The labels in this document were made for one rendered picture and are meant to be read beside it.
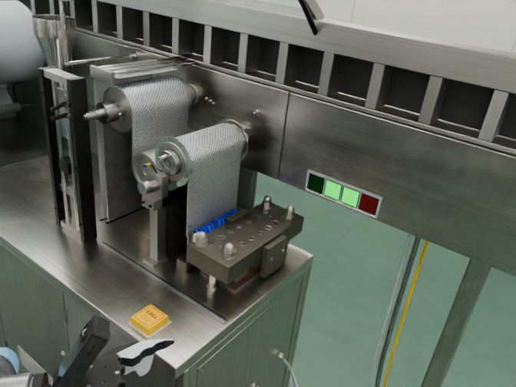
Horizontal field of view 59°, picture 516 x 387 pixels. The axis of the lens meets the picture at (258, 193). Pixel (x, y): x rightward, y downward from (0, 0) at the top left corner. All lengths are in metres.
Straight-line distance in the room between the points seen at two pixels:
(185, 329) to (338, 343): 1.46
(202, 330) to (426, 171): 0.73
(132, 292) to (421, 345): 1.82
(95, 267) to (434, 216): 1.00
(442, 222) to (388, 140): 0.26
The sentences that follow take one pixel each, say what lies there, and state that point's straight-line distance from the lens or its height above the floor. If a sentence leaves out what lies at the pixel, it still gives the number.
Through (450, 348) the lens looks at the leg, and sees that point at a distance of 1.72.
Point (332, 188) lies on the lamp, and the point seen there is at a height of 1.19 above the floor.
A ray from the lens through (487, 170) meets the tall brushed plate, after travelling 1.25.
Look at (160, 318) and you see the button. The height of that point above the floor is 0.92.
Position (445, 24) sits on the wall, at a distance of 3.64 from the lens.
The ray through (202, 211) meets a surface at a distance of 1.41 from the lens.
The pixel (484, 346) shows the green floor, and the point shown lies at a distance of 2.97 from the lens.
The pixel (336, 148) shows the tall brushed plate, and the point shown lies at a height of 1.32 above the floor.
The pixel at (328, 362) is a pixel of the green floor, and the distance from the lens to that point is 2.50.
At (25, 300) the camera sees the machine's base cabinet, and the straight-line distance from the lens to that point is 1.86.
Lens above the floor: 1.79
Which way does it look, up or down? 27 degrees down
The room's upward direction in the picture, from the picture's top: 7 degrees clockwise
